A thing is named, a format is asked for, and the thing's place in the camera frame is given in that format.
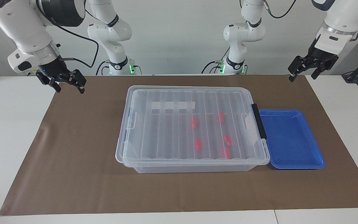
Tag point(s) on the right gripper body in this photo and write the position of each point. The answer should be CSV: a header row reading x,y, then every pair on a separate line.
x,y
52,67

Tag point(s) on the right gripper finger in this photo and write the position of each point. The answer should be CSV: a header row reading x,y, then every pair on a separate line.
x,y
49,79
77,78

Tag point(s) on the red block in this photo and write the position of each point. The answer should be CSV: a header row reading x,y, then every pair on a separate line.
x,y
221,116
198,144
226,153
228,140
194,122

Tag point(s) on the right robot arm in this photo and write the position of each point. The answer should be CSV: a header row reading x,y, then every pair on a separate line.
x,y
26,28

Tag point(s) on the clear plastic storage box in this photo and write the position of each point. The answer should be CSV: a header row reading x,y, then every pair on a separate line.
x,y
191,169

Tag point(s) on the blue plastic tray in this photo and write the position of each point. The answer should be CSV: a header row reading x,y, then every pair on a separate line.
x,y
291,140

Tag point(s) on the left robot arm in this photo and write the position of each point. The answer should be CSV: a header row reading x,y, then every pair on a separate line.
x,y
244,31

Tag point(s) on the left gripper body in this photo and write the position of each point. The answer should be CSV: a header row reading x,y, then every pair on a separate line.
x,y
319,54

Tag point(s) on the clear plastic box lid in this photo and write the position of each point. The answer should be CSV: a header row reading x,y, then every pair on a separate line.
x,y
166,133

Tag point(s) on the black box latch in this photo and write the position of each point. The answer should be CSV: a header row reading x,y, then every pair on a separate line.
x,y
259,122

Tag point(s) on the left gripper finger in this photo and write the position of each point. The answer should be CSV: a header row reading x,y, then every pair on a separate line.
x,y
297,66
323,66

